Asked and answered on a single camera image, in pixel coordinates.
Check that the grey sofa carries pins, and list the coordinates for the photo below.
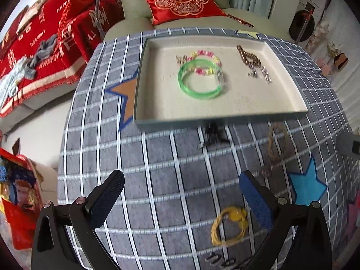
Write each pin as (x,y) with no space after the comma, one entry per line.
(50,109)

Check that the light blue garment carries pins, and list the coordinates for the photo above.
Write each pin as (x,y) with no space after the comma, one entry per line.
(11,81)

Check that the green translucent bangle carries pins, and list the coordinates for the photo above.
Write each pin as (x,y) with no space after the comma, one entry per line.
(184,88)

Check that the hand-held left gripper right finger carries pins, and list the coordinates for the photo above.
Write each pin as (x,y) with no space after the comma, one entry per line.
(257,202)

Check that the red embroidered cushion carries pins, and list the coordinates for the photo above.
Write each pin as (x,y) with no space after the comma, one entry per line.
(180,0)

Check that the black hair claw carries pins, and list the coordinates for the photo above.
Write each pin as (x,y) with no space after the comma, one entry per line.
(212,135)

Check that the orange and black slippers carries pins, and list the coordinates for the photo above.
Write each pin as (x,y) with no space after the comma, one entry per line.
(341,60)

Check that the beige leather armchair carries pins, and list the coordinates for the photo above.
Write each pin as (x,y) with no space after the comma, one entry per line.
(132,0)

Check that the white washing machine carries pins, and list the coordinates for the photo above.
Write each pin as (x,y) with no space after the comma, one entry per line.
(309,14)

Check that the red folded fan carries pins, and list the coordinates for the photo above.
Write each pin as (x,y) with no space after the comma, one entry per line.
(240,20)

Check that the grey tray with beige lining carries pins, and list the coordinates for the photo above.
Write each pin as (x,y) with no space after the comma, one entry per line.
(174,98)

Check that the silver rhinestone hair clip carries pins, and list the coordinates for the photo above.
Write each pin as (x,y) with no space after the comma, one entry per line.
(253,71)

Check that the pink slippers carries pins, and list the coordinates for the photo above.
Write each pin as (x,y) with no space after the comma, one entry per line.
(326,67)

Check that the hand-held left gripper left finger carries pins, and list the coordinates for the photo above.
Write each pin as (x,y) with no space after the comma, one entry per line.
(108,199)

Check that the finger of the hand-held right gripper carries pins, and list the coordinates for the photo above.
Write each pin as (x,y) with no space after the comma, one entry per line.
(348,144)

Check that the red fringed cushion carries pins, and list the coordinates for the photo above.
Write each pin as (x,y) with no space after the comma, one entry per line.
(76,33)

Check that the red broom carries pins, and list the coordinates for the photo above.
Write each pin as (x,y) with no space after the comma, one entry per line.
(305,25)

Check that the red printed blanket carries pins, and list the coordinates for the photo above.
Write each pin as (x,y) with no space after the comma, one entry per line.
(56,11)

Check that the grey garment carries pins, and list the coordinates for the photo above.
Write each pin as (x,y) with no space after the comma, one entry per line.
(42,53)

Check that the red gift bag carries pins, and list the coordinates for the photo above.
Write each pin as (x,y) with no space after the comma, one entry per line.
(19,227)

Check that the photo print pillow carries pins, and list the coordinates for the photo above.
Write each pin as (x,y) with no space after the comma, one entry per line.
(32,14)

